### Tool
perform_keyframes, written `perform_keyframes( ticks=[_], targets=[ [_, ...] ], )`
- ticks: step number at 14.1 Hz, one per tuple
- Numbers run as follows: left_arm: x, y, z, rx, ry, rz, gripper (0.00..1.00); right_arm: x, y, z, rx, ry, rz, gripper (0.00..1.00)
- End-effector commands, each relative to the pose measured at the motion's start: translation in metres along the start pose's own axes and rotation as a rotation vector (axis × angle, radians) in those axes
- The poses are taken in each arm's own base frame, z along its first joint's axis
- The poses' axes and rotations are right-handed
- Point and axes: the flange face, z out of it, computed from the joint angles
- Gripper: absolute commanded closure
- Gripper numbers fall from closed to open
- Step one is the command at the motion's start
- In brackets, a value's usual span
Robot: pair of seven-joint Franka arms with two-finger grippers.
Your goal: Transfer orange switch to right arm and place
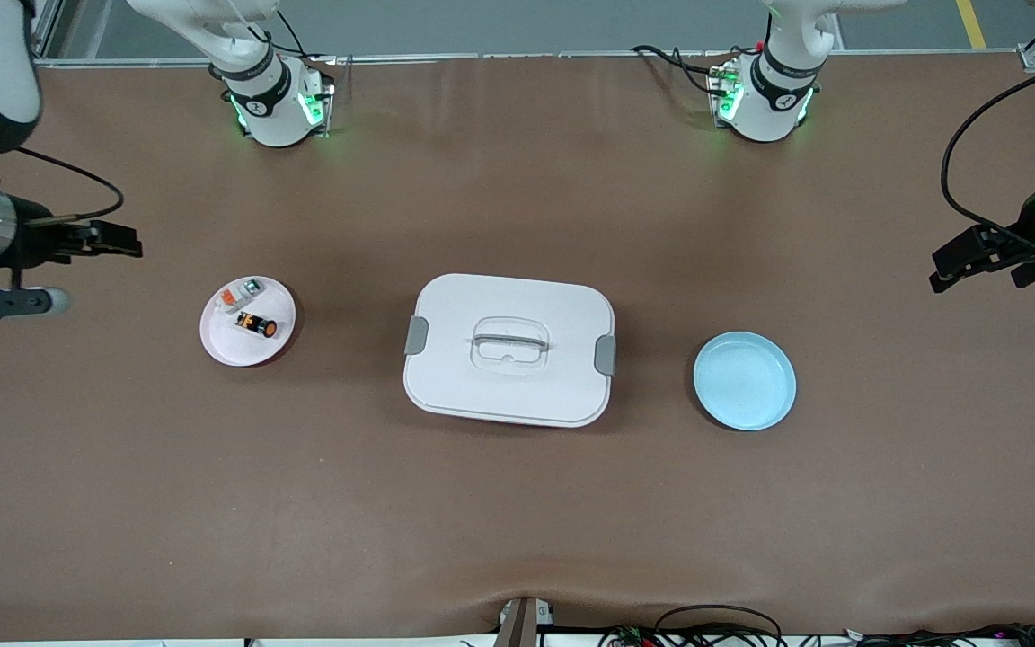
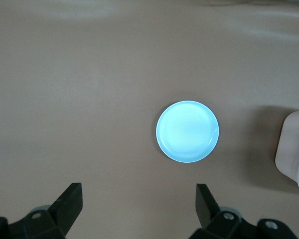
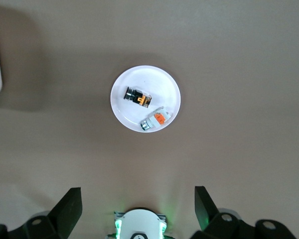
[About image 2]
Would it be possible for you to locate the light blue round plate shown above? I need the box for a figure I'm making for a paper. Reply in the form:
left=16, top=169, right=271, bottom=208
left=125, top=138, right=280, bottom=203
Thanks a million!
left=155, top=100, right=220, bottom=164

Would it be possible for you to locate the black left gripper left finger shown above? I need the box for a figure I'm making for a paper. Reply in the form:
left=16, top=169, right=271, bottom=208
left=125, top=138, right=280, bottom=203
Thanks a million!
left=0, top=182, right=84, bottom=239

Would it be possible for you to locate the white lidded storage box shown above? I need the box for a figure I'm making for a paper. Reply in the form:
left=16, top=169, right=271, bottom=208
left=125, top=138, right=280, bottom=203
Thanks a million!
left=275, top=108, right=299, bottom=196

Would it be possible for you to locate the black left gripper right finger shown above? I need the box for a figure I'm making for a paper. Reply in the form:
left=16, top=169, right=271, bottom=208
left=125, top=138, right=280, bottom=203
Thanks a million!
left=189, top=183, right=296, bottom=239

